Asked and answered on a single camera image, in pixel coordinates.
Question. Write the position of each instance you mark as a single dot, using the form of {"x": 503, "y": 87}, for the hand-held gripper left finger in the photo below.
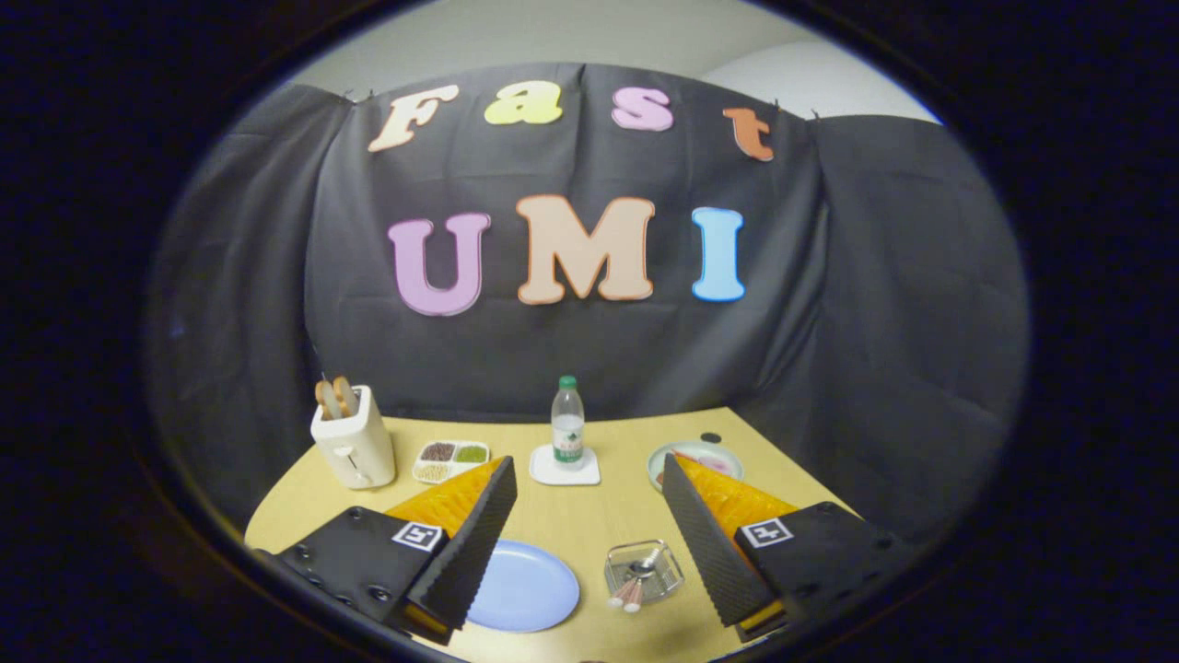
{"x": 474, "y": 539}

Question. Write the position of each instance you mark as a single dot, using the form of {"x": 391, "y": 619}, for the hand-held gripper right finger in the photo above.
{"x": 705, "y": 539}

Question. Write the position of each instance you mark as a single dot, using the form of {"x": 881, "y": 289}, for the clear glass square tray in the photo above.
{"x": 668, "y": 575}

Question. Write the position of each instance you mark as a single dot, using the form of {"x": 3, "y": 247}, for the blue round plate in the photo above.
{"x": 530, "y": 589}

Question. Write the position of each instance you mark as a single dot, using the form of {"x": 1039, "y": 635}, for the white divided dish with beans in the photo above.
{"x": 447, "y": 454}

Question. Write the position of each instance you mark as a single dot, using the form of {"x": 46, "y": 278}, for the pale green plate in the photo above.
{"x": 705, "y": 448}

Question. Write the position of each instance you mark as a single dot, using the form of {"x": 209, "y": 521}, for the white square coaster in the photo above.
{"x": 543, "y": 474}

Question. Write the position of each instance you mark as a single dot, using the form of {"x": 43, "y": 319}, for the clear water bottle green cap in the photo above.
{"x": 567, "y": 428}

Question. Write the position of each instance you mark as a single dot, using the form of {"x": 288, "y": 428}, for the white toaster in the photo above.
{"x": 355, "y": 451}

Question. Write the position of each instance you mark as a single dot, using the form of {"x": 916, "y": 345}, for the toast slice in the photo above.
{"x": 326, "y": 401}
{"x": 345, "y": 396}

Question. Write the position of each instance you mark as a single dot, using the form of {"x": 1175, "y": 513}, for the black backdrop cloth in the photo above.
{"x": 571, "y": 350}

